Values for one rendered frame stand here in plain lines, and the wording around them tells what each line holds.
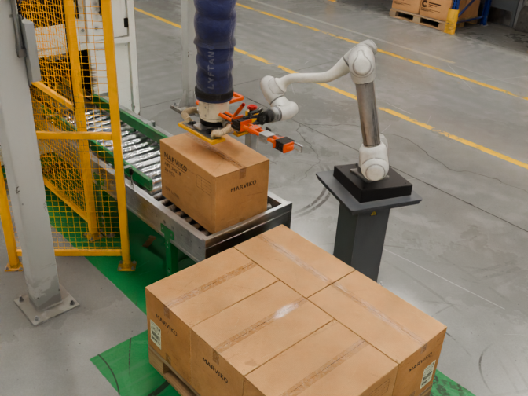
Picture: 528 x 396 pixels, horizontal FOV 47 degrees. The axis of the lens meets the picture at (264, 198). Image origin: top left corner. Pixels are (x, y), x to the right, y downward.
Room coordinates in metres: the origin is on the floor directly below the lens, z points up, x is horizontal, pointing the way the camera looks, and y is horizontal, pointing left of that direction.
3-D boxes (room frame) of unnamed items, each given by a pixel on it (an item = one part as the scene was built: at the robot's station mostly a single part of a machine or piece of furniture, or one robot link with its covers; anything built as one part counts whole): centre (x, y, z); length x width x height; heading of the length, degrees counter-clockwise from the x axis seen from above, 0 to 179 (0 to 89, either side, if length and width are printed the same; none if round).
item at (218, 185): (3.35, 0.32, 0.75); 0.60 x 0.40 x 0.40; 41
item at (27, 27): (3.02, 1.25, 1.62); 0.20 x 0.05 x 0.30; 44
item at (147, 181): (4.03, 1.33, 0.60); 1.60 x 0.10 x 0.09; 44
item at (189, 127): (3.31, 0.39, 1.10); 0.34 x 0.10 x 0.05; 44
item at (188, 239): (3.73, 1.12, 0.50); 2.31 x 0.05 x 0.19; 44
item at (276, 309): (2.41, -0.18, 0.34); 1.20 x 1.00 x 0.40; 44
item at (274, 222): (3.11, 0.08, 0.47); 0.70 x 0.03 x 0.15; 134
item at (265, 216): (3.11, 0.08, 0.58); 0.70 x 0.03 x 0.06; 134
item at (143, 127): (4.40, 0.94, 0.60); 1.60 x 0.10 x 0.09; 44
